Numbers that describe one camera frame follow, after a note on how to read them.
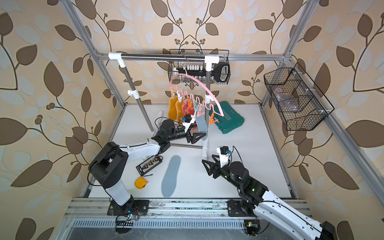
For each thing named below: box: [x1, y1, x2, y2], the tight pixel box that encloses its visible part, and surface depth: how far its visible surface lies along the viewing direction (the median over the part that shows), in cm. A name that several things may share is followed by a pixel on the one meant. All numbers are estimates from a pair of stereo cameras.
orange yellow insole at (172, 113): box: [168, 95, 179, 121], surface depth 93 cm
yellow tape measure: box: [134, 176, 148, 190], surface depth 83 cm
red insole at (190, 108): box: [186, 98, 195, 116], surface depth 77 cm
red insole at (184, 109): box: [181, 100, 188, 118], surface depth 82 cm
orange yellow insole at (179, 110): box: [175, 100, 184, 122], surface depth 82 cm
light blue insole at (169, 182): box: [161, 155, 182, 198], surface depth 86 cm
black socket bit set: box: [173, 62, 231, 82], surface depth 84 cm
